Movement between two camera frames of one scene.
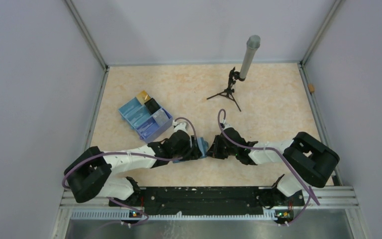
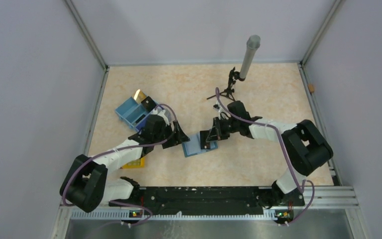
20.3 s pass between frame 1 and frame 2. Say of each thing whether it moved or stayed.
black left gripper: moved
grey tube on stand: stayed
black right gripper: moved
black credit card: moved
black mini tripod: stayed
